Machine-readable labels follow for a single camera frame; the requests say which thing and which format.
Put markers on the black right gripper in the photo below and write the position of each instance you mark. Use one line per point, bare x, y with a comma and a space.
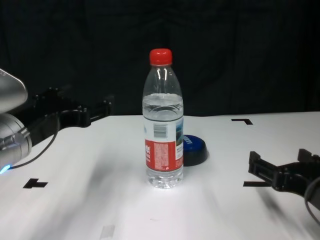
297, 177

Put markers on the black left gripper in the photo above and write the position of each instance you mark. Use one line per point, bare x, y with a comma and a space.
50, 117

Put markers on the blue round lid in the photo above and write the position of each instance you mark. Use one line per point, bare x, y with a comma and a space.
197, 152

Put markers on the clear water bottle red cap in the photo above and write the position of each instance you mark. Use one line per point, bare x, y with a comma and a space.
162, 150

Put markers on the black curtain backdrop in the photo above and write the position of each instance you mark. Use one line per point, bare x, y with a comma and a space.
75, 50

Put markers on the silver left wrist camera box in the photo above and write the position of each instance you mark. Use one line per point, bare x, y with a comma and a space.
12, 92

